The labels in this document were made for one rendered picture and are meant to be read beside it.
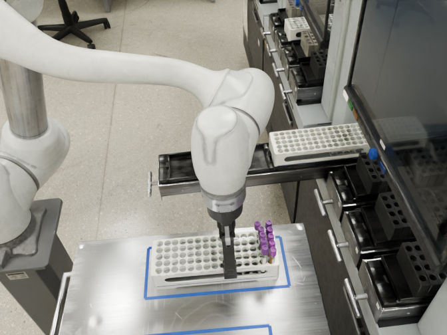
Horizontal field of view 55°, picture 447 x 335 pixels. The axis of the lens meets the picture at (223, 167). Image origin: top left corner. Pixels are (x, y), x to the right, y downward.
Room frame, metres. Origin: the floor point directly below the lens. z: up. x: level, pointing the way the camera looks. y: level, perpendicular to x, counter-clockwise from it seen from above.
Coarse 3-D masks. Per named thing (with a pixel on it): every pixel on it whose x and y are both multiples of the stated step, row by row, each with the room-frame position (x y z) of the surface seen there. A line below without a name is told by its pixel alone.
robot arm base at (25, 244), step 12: (36, 216) 0.84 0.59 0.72; (36, 228) 0.80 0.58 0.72; (12, 240) 0.73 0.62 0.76; (24, 240) 0.75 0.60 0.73; (36, 240) 0.76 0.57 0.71; (0, 252) 0.71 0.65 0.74; (12, 252) 0.72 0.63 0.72; (24, 252) 0.72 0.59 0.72; (36, 252) 0.72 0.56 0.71; (0, 264) 0.67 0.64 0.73
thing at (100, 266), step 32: (288, 224) 0.67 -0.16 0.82; (96, 256) 0.62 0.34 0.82; (128, 256) 0.61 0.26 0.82; (288, 256) 0.57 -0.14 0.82; (64, 288) 0.55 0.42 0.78; (96, 288) 0.52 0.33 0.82; (128, 288) 0.52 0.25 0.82; (192, 288) 0.50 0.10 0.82; (224, 288) 0.50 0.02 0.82; (256, 288) 0.49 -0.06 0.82; (288, 288) 0.49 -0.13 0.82; (64, 320) 0.45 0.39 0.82; (96, 320) 0.44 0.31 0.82; (128, 320) 0.44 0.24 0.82; (160, 320) 0.43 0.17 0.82; (192, 320) 0.43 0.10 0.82; (224, 320) 0.42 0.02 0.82; (256, 320) 0.41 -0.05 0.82; (288, 320) 0.41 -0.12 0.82; (320, 320) 0.40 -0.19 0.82
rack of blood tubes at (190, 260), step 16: (160, 240) 0.61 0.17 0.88; (176, 240) 0.60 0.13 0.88; (192, 240) 0.60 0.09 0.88; (208, 240) 0.60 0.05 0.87; (240, 240) 0.59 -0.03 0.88; (256, 240) 0.58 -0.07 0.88; (160, 256) 0.57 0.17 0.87; (176, 256) 0.56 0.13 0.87; (192, 256) 0.56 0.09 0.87; (208, 256) 0.55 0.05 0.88; (240, 256) 0.55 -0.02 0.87; (256, 256) 0.55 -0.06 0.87; (160, 272) 0.53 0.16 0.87; (176, 272) 0.51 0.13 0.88; (192, 272) 0.51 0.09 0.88; (208, 272) 0.51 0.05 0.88; (240, 272) 0.53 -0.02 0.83; (256, 272) 0.53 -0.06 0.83; (272, 272) 0.51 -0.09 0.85; (160, 288) 0.51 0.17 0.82
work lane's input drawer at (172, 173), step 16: (256, 144) 0.99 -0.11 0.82; (160, 160) 0.95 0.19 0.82; (176, 160) 0.96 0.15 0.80; (256, 160) 0.93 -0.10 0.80; (272, 160) 0.91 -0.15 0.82; (336, 160) 0.89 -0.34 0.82; (352, 160) 0.89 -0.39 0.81; (160, 176) 0.88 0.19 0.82; (176, 176) 0.89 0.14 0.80; (192, 176) 0.87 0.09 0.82; (256, 176) 0.87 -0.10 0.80; (272, 176) 0.87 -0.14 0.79; (288, 176) 0.87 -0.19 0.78; (304, 176) 0.87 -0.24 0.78; (320, 176) 0.88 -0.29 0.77; (160, 192) 0.85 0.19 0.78; (176, 192) 0.86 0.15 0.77; (192, 192) 0.86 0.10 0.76
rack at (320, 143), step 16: (320, 128) 0.99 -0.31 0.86; (336, 128) 0.99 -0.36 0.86; (352, 128) 0.98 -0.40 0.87; (272, 144) 0.93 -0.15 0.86; (288, 144) 0.93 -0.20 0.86; (304, 144) 0.93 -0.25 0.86; (320, 144) 0.92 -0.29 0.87; (336, 144) 0.92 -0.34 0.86; (352, 144) 0.91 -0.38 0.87; (368, 144) 0.90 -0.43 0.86; (288, 160) 0.92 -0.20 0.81; (304, 160) 0.89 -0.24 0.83; (320, 160) 0.89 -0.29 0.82
